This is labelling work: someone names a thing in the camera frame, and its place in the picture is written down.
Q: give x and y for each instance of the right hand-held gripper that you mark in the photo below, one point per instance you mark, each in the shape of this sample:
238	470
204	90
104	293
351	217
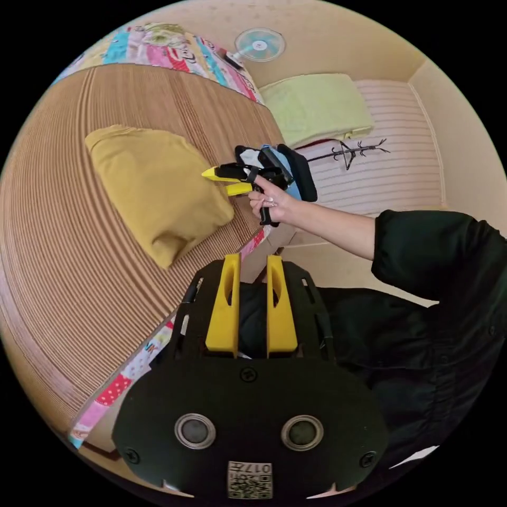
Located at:
303	174

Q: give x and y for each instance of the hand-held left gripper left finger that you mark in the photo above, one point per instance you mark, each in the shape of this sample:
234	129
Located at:
222	317

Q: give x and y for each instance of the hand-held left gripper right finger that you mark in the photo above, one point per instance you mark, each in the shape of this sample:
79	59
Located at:
282	321

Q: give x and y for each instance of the yellow long sleeve shirt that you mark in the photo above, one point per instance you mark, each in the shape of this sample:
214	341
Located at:
158	190

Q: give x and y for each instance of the person's right forearm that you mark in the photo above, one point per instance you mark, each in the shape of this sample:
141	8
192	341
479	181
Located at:
336	229

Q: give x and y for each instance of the person's right hand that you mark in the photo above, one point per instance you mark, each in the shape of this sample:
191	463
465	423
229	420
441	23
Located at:
277	206

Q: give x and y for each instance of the light green folded blanket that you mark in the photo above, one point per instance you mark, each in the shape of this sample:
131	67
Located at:
317	107

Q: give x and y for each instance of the black clothes hanger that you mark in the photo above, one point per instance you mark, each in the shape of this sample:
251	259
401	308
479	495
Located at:
348	152

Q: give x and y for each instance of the bed with woven mat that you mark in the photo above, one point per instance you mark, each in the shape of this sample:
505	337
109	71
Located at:
99	277

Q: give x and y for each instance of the person's body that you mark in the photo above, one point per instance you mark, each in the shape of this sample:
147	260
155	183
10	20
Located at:
416	317

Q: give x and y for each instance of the white electric fan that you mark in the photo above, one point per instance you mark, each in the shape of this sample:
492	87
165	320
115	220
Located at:
259	44

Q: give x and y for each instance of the pink striped mattress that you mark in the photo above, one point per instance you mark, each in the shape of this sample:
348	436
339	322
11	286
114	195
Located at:
396	178

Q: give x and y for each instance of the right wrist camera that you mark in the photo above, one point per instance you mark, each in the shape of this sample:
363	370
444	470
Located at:
247	156

